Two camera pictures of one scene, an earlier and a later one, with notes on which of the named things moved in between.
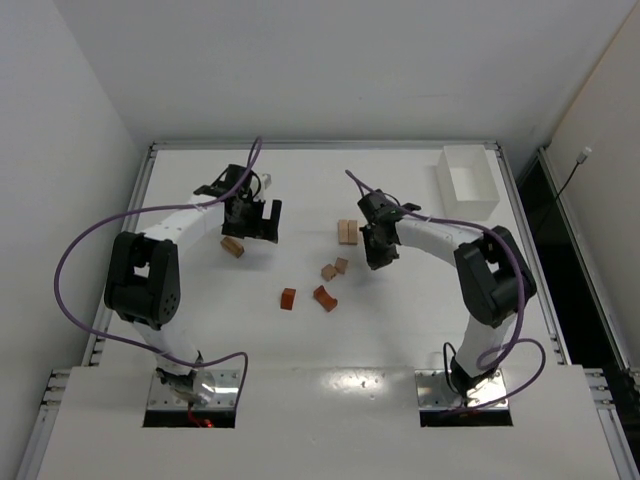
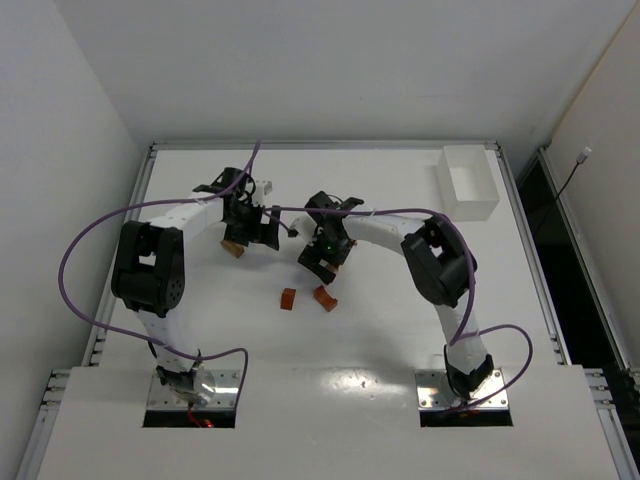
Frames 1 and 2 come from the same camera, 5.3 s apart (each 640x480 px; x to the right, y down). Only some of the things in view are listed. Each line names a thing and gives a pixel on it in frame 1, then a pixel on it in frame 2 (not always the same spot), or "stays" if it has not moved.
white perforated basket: x=467 y=183 stays
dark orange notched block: x=326 y=300 stays
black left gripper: x=255 y=233 stays
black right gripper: x=380 y=252 to x=317 y=258
